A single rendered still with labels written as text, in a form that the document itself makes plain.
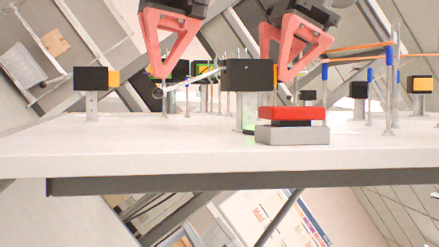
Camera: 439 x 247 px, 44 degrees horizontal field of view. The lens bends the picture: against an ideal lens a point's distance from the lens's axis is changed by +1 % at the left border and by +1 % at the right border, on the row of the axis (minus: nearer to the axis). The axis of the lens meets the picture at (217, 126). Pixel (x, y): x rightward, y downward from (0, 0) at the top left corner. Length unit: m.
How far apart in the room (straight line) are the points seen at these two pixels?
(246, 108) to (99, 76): 0.40
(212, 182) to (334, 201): 8.90
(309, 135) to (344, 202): 9.07
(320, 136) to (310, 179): 0.13
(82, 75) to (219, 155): 0.60
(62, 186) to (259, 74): 0.27
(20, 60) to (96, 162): 7.38
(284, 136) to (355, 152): 0.06
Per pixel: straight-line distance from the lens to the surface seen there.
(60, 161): 0.43
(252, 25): 1.80
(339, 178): 0.63
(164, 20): 0.64
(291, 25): 0.67
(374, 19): 1.88
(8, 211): 0.75
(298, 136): 0.49
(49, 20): 8.31
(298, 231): 9.33
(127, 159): 0.43
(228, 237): 4.83
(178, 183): 0.58
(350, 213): 9.66
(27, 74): 7.79
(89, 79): 1.00
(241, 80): 0.66
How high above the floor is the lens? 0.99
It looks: 7 degrees up
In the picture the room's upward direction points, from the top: 53 degrees clockwise
